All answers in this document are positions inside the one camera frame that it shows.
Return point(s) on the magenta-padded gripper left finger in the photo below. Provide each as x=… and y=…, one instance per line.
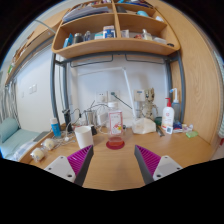
x=71, y=163

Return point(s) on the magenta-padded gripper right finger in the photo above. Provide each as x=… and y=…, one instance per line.
x=156, y=163

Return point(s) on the clear pink drink bottle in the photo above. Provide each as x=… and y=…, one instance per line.
x=115, y=125

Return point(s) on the white paper cup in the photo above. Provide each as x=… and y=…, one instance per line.
x=84, y=137

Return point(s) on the round wrapped bun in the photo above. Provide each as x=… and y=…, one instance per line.
x=48, y=144
x=37, y=155

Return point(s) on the blue and white tube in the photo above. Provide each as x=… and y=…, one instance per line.
x=56, y=128

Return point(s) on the white plastic bag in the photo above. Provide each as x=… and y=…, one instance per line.
x=144, y=126

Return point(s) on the black electric shaver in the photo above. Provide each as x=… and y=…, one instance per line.
x=67, y=120

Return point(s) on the flat round red coaster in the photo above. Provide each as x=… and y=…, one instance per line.
x=115, y=147

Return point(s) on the small green packet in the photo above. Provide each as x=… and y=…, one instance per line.
x=192, y=134

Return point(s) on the white pump bottle red cap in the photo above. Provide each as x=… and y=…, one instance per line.
x=167, y=118

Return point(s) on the stainless steel cup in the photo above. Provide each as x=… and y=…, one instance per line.
x=90, y=118

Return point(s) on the clear spray bottle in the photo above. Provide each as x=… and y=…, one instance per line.
x=176, y=106

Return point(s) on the tree creature figurine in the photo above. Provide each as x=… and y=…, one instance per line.
x=150, y=103

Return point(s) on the teal bed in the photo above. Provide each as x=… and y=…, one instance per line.
x=13, y=138

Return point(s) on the white desk lamp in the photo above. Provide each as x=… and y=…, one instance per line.
x=128, y=86

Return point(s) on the wooden shelf unit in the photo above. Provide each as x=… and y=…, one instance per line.
x=110, y=45

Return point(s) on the white wall box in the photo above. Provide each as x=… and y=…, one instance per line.
x=139, y=95

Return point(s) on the grey metal desk frame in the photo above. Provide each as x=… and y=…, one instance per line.
x=53, y=93

